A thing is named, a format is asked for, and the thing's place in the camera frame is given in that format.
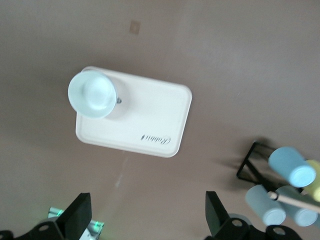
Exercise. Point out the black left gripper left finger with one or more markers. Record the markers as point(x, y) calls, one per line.
point(77, 217)

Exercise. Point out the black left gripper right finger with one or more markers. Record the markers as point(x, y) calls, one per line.
point(216, 212)

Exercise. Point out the light blue cup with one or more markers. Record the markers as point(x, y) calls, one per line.
point(287, 162)

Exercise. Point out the grey cup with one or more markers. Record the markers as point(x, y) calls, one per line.
point(305, 217)
point(260, 202)

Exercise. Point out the yellow cup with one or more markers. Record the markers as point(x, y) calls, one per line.
point(315, 175)

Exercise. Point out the cream rectangular tray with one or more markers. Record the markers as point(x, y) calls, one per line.
point(150, 112)

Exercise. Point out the white translucent cup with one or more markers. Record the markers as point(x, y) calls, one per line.
point(92, 95)

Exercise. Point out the small brown table patch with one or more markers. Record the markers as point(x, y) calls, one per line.
point(134, 27)

